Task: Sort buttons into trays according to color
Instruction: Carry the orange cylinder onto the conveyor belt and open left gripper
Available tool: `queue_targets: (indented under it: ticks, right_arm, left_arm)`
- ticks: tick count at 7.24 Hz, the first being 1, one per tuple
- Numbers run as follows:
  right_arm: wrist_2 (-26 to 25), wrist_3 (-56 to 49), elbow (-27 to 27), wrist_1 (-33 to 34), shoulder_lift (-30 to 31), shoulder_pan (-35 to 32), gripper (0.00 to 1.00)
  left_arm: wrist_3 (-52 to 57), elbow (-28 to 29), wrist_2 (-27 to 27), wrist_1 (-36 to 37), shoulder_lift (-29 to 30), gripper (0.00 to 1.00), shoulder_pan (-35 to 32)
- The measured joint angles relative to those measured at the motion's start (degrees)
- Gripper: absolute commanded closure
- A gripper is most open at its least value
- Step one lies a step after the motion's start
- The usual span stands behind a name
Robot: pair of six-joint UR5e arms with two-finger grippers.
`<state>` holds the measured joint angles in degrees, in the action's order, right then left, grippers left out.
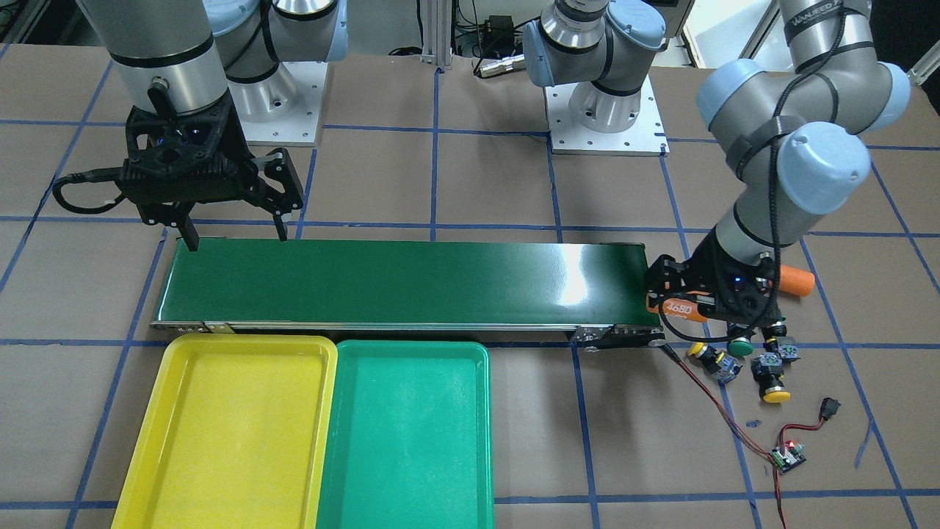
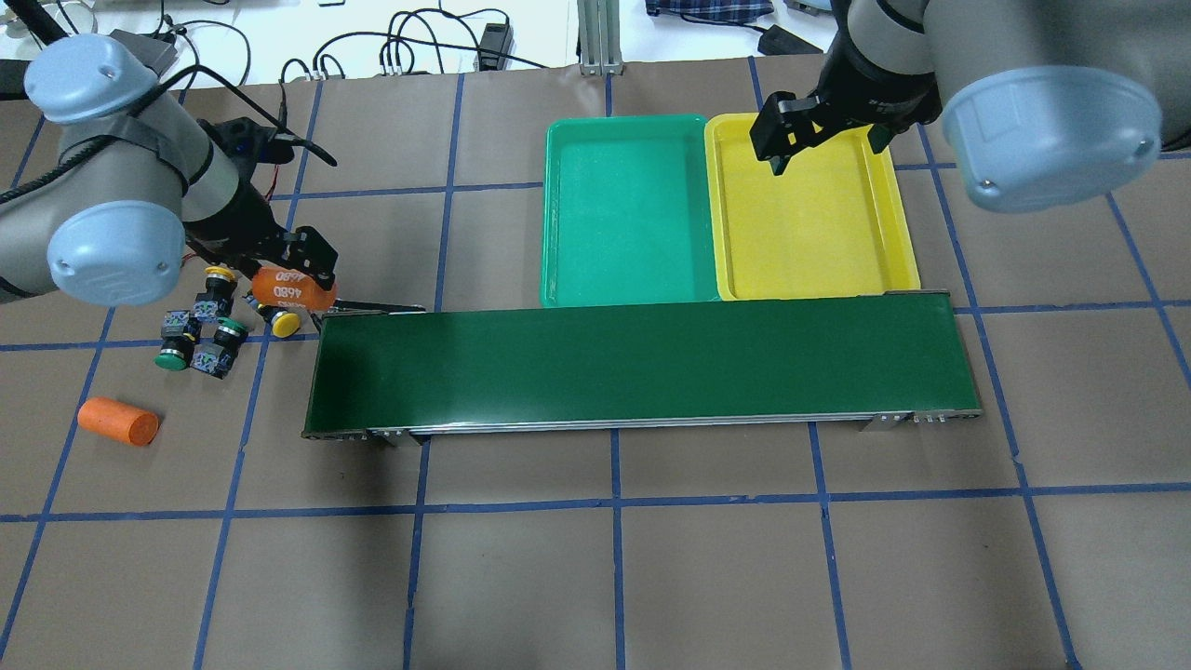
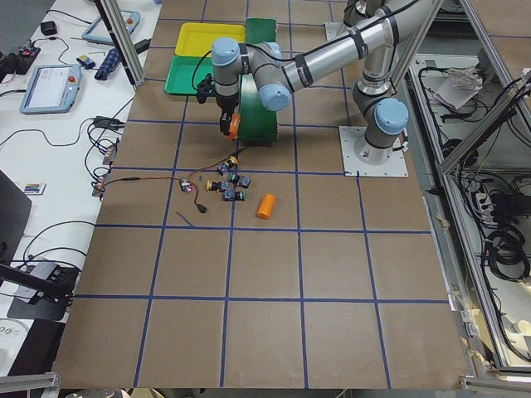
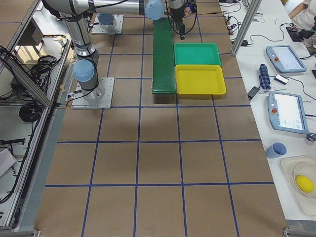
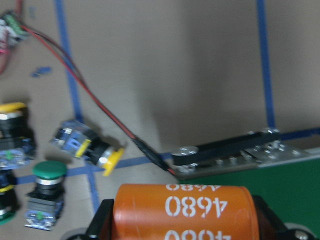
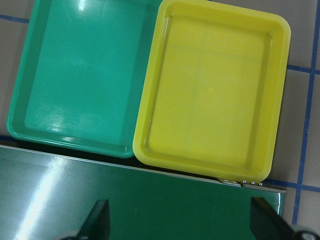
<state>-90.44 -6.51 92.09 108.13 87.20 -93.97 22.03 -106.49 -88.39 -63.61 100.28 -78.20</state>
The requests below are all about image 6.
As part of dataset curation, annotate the yellow plastic tray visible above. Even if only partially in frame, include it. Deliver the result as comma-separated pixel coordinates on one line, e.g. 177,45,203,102
132,0,291,182

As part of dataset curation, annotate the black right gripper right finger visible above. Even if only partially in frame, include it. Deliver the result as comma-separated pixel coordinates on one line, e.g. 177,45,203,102
250,197,298,240

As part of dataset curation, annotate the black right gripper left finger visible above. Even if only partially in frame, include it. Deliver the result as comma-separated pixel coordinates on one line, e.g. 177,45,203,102
77,199,111,240

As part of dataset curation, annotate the green plastic tray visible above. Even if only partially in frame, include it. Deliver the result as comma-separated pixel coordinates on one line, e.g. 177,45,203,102
6,0,161,158

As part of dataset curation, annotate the green conveyor belt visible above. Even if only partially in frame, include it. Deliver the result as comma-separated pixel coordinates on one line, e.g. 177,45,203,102
0,146,285,240

